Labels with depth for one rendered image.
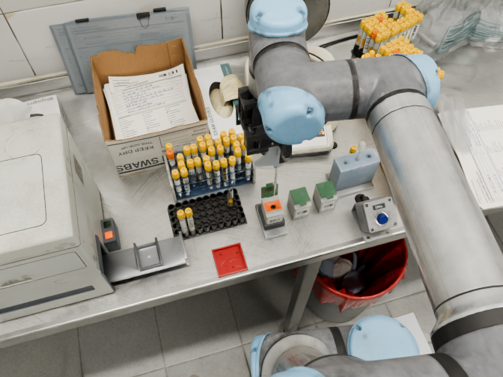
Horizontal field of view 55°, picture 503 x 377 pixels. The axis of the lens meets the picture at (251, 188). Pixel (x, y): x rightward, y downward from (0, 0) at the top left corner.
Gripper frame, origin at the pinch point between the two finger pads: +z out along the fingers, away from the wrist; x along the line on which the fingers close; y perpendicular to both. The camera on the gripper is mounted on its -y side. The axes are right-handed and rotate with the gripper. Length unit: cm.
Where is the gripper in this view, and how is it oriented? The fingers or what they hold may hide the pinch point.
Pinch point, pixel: (278, 158)
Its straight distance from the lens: 91.3
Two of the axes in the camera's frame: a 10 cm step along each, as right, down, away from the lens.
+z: -0.1, 5.1, 8.6
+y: -9.6, 2.3, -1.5
